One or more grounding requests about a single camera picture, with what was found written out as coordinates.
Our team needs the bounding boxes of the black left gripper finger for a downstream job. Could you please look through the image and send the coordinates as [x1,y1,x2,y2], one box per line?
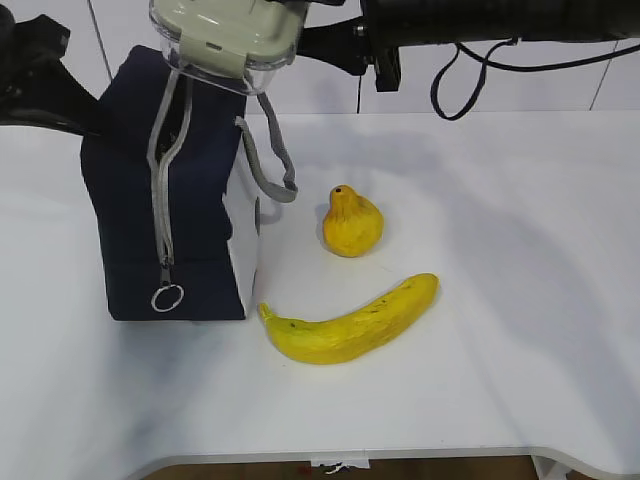
[1,60,104,136]

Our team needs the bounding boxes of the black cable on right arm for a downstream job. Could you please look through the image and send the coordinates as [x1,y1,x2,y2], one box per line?
[431,35,640,121]

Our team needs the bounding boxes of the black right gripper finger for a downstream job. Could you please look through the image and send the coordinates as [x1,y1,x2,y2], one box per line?
[297,17,372,76]

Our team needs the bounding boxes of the white tape under table edge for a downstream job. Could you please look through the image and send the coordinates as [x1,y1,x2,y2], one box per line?
[309,453,371,475]

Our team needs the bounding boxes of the yellow toy pear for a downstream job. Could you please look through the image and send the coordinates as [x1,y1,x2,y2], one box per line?
[322,184,385,258]

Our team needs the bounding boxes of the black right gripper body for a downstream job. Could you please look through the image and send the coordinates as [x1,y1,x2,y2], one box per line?
[354,0,401,92]

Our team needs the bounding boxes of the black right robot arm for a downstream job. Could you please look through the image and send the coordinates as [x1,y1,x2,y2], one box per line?
[297,0,639,92]

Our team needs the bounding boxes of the navy insulated lunch bag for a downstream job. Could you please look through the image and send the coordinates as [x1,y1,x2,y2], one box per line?
[81,46,298,321]

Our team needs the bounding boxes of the yellow toy banana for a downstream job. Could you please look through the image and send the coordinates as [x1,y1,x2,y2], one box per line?
[258,273,440,365]

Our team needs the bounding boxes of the glass container with green lid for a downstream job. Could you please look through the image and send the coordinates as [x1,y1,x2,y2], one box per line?
[149,0,308,96]

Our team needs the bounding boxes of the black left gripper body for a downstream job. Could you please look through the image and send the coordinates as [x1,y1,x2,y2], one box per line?
[1,9,71,99]

